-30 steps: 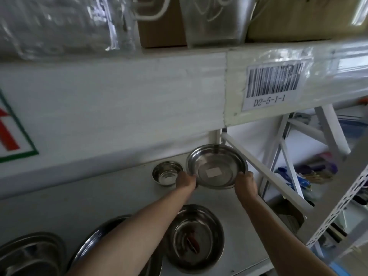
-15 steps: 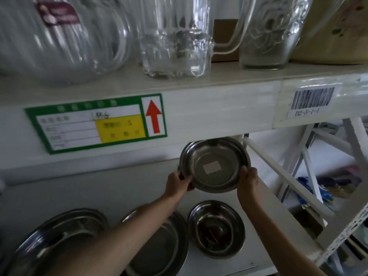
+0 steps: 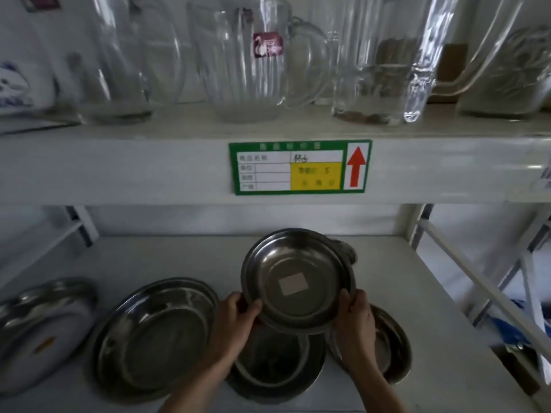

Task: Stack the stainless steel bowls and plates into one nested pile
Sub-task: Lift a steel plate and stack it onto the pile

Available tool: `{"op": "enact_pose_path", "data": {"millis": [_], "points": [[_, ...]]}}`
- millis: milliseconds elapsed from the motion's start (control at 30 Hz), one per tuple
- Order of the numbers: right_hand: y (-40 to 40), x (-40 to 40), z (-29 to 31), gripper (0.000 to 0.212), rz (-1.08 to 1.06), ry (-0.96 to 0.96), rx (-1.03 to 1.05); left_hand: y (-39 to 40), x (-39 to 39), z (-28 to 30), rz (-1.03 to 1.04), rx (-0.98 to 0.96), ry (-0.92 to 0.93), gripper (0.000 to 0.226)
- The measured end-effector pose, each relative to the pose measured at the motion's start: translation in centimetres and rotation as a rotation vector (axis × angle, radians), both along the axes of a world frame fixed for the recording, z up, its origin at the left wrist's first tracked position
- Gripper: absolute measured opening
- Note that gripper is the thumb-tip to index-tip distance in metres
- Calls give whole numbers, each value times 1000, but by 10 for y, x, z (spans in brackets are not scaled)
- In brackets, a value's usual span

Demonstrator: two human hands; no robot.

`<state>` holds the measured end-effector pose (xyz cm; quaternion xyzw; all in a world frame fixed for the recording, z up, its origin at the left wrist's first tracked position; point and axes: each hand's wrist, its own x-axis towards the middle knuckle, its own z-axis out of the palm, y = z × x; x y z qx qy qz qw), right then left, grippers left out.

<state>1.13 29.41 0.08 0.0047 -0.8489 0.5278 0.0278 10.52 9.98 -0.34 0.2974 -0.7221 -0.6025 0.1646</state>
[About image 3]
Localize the person's right hand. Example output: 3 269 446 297
335 289 379 369

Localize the person's left hand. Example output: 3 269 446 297
214 292 263 367

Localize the steel plate with white sticker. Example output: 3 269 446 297
240 228 357 335

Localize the person's left forearm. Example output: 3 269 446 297
158 358 238 413

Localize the person's right forearm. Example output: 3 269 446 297
347 361 407 413

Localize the steel dish with rim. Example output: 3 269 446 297
328 239 359 265

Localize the deep steel plate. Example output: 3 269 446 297
225 322 327 404

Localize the small steel plate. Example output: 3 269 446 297
327 303 413 384

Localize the large round steel plate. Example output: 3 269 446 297
92 277 220 403

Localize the green and yellow price label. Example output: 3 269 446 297
228 139 372 196

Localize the blue plastic bag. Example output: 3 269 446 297
488 299 551 362

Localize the white metal shelf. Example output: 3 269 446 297
0 103 551 413

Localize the steel tray with orange sticker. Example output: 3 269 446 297
0 277 99 398

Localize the ribbed glass pitcher red sticker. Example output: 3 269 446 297
186 0 331 124

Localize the brown cardboard box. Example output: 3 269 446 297
426 43 469 104

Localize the plain glass pitcher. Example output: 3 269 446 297
65 0 187 126

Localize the patterned glass pitcher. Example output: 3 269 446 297
430 0 551 122

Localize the blue and white ceramic dish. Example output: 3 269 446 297
0 60 56 118

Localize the white neighbouring shelf frame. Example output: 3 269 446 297
415 204 551 398

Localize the glass pitcher with thick handle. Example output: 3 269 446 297
331 0 460 126

